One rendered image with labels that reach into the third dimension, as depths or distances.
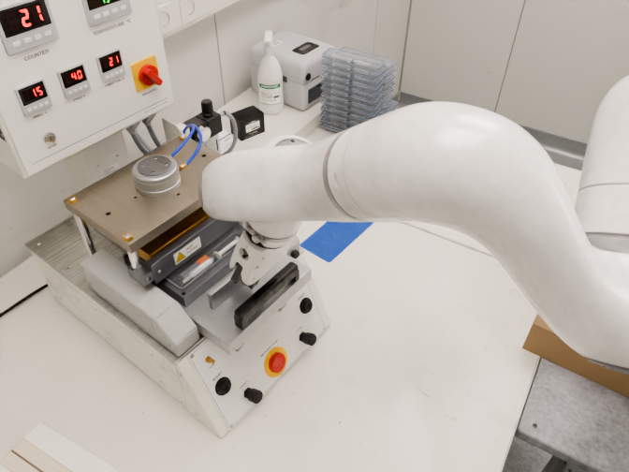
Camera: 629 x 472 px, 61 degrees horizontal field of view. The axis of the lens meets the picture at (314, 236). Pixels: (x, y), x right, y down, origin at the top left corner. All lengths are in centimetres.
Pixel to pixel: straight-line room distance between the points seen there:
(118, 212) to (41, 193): 54
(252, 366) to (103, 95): 56
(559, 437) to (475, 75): 244
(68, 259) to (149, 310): 29
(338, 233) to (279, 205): 82
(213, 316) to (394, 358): 41
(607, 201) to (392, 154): 15
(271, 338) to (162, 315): 25
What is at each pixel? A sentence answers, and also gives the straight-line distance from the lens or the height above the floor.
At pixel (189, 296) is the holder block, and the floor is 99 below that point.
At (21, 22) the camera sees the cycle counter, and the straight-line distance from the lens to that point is 93.
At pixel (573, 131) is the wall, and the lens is 328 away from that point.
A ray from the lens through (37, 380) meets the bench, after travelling 123.
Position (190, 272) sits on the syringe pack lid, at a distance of 97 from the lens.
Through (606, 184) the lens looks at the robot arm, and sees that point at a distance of 42.
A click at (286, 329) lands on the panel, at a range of 109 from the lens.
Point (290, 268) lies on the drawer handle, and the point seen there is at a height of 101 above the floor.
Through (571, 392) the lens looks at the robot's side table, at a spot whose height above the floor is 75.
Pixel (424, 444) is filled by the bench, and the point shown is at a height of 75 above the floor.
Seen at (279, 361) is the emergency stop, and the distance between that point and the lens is 108.
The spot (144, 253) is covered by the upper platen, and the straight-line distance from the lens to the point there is 95.
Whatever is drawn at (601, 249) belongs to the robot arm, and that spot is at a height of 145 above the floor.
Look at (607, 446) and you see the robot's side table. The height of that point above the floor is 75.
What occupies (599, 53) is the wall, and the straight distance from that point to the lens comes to 310.
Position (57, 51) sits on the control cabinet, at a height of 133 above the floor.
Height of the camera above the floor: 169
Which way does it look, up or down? 43 degrees down
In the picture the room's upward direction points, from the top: 1 degrees clockwise
